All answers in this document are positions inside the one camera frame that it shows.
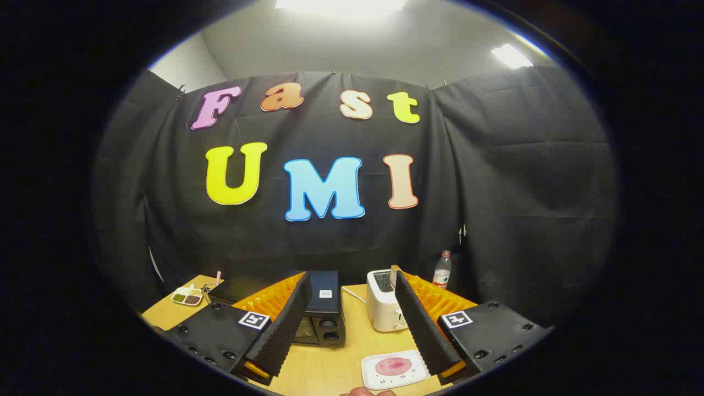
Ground white divided snack dish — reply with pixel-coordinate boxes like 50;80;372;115
171;285;204;307

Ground large ceiling light panel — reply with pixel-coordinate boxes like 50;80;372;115
275;0;408;17

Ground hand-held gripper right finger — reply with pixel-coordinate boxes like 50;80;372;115
392;268;551;386

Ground black toaster oven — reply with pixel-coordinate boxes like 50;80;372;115
208;269;347;347

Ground clear water bottle red label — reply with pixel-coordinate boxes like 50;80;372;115
432;250;453;290

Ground white square plate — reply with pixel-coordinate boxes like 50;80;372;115
361;350;431;391

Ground white pop-up toaster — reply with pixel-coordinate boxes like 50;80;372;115
367;269;410;332

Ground small ceiling light panel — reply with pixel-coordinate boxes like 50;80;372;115
491;44;534;69

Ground pink round food slice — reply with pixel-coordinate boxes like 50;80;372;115
375;356;413;377

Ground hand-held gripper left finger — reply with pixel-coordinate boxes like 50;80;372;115
165;271;313;386

